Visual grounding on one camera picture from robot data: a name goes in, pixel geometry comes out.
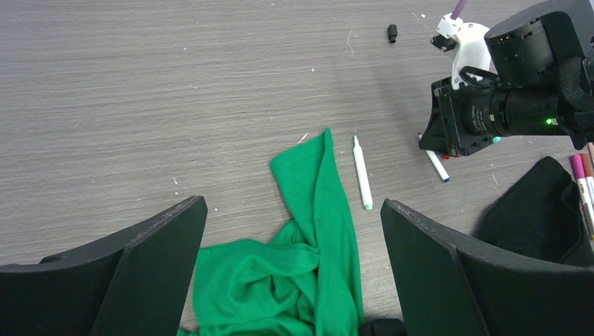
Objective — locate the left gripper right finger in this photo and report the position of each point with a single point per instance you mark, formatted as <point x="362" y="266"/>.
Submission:
<point x="449" y="283"/>

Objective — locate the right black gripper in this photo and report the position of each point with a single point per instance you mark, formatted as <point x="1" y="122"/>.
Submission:
<point x="459" y="124"/>

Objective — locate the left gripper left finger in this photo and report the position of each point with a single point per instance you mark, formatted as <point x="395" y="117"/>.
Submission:
<point x="132" y="282"/>

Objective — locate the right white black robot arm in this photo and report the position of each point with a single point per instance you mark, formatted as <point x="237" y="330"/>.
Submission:
<point x="529" y="75"/>

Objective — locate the white pen black clip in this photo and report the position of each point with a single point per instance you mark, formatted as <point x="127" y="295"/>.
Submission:
<point x="434" y="158"/>

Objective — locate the black pen cap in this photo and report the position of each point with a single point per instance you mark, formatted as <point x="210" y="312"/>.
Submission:
<point x="392" y="33"/>

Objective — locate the black cloth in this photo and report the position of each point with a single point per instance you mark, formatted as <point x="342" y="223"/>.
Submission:
<point x="538" y="217"/>

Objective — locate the green cloth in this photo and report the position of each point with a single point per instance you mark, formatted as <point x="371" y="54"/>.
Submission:
<point x="306" y="279"/>

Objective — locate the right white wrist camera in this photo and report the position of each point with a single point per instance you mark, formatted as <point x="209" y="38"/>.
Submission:
<point x="470" y="48"/>

